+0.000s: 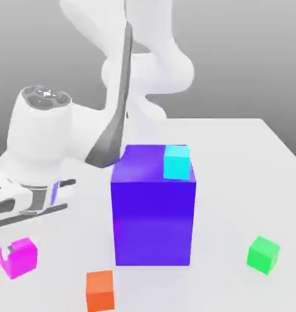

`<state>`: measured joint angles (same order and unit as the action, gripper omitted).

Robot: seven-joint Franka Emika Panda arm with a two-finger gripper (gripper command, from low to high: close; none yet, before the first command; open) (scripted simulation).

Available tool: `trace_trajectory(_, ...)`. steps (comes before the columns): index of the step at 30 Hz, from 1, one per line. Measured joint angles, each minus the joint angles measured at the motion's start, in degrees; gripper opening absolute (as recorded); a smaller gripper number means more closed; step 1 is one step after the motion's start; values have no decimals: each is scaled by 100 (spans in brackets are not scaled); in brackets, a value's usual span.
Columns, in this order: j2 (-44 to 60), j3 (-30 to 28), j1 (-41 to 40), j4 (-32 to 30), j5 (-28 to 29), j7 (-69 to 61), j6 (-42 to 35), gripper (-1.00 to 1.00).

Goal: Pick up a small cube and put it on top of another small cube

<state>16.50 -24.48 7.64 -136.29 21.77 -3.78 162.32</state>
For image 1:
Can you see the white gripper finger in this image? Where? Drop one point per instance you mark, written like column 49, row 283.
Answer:
column 5, row 252

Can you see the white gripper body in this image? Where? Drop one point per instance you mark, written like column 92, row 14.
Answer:
column 28, row 215

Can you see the small magenta cube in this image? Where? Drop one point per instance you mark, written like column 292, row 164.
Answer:
column 22, row 258

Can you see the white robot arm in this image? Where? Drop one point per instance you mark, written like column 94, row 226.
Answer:
column 40, row 134

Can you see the small orange cube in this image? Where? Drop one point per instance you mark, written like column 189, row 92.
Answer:
column 100, row 290

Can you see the small cyan cube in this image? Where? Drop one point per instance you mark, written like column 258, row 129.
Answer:
column 176, row 164

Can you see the small green cube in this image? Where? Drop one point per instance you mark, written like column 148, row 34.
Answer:
column 262, row 256

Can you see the large blue box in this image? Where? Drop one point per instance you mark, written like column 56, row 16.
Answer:
column 152, row 219

